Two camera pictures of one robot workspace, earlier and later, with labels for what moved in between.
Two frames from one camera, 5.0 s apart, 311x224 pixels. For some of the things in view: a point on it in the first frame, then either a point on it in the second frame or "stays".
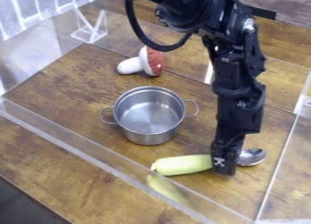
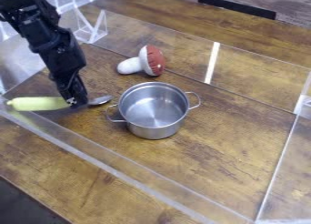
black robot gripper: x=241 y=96 -> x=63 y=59
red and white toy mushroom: x=150 y=62 stays
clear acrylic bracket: x=87 y=32 stays
